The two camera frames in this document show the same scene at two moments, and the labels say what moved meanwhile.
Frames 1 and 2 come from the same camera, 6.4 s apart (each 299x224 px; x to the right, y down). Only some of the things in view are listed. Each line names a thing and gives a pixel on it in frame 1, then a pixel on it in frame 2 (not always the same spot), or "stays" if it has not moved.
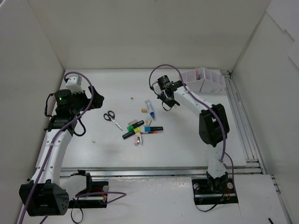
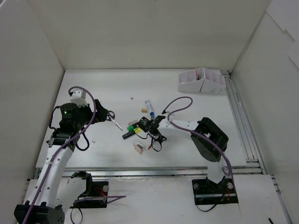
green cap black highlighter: [131, 128] stays
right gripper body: [168, 99] -> [151, 124]
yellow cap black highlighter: [136, 130] stays
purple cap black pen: [196, 73] stays
